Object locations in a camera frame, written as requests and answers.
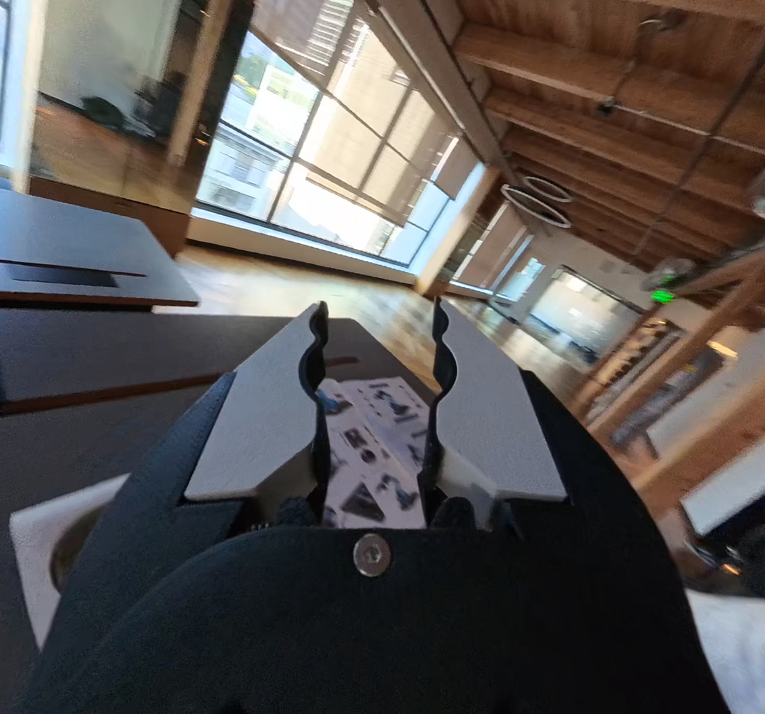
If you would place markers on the green exit sign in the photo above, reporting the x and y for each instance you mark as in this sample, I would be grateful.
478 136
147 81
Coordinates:
661 295

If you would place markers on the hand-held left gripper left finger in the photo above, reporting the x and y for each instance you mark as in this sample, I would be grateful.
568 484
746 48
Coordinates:
263 427

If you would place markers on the grey desk with wood edge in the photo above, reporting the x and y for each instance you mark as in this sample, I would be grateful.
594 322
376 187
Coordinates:
89 235

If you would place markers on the printed instruction manual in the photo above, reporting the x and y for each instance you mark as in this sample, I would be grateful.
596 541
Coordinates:
382 427

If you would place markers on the white foam block with hole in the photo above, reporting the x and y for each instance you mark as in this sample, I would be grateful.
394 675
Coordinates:
30 546

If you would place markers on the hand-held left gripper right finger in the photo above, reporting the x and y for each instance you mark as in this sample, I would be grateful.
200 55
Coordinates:
502 427

